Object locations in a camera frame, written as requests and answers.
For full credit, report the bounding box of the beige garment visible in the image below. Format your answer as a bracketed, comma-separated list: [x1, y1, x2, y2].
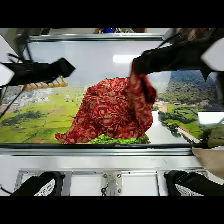
[191, 145, 224, 182]

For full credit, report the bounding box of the black cable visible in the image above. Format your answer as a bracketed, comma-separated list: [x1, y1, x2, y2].
[0, 84, 26, 120]

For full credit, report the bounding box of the red patterned garment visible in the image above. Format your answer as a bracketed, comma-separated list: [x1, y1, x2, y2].
[54, 64, 159, 145]

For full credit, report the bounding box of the silver frame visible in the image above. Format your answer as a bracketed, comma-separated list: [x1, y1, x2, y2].
[0, 32, 224, 197]

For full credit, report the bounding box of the olive green garment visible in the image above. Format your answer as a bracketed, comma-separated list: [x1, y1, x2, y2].
[207, 123, 224, 148]

